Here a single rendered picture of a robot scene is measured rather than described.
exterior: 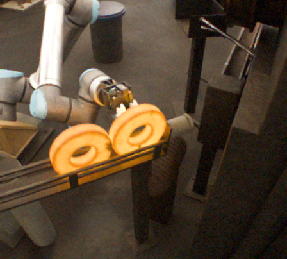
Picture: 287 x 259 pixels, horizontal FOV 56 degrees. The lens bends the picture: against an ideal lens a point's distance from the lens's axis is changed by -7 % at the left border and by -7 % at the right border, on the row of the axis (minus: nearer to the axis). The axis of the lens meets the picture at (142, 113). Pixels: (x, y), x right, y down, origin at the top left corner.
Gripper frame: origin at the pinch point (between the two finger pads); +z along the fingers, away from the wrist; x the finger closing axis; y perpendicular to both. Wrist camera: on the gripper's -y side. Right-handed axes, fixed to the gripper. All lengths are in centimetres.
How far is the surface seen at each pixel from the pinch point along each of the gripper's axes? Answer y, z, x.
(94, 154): -3.5, -0.2, -12.8
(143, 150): -7.3, 1.4, -0.2
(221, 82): 5.2, 3.0, 25.8
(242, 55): -2, -25, 63
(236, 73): -4, -15, 50
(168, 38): -29, -167, 113
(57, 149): 3.1, 2.1, -21.2
